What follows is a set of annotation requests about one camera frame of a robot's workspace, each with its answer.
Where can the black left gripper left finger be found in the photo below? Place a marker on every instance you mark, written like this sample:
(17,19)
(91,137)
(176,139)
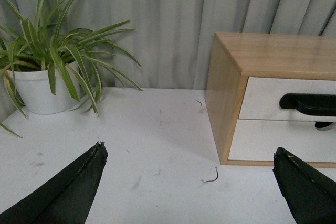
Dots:
(65,198)

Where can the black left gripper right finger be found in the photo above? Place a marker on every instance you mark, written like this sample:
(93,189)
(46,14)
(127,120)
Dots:
(310,195)

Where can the black drawer handle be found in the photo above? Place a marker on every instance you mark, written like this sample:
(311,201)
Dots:
(309,104)

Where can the white drawer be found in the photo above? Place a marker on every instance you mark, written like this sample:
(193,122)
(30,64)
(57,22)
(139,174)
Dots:
(262,97)
(258,140)

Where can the wooden drawer cabinet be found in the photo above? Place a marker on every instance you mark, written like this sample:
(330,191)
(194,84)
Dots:
(236,57)

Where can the white plant pot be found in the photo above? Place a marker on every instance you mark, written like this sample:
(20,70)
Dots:
(34,90)

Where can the green spider plant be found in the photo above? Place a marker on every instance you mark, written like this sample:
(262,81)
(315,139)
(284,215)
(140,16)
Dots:
(43,43)

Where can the grey curtain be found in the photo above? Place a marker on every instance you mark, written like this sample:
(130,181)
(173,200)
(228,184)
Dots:
(172,39)

